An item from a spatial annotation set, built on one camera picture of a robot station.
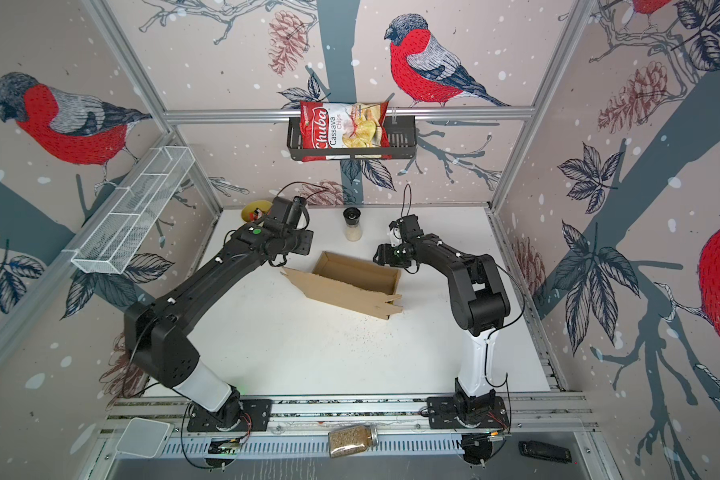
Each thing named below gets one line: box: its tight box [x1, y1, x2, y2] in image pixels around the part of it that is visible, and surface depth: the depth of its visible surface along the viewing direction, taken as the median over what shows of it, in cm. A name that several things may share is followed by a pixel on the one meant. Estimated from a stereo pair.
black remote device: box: [518, 440, 572, 464], surface depth 67 cm
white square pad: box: [115, 417, 170, 458], surface depth 71 cm
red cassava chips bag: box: [300, 101, 392, 162], surface depth 90 cm
